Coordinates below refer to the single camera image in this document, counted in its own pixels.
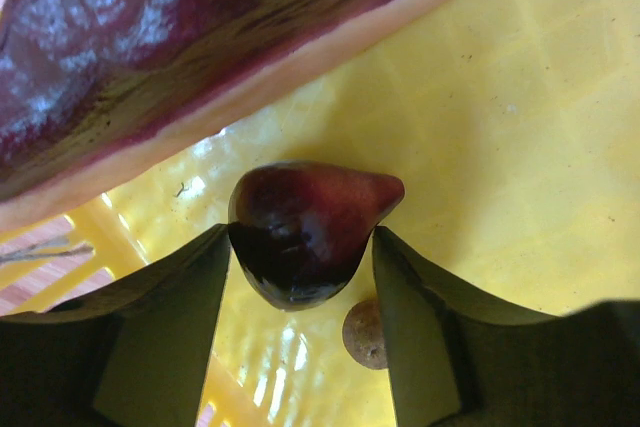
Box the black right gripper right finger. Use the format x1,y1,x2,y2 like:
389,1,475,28
373,227,639,426

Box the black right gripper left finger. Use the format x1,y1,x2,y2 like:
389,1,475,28
1,225,230,426

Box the yellow plastic basket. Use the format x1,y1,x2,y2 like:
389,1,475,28
0,0,640,427

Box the loose tan longan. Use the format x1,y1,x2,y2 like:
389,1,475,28
342,299,388,370

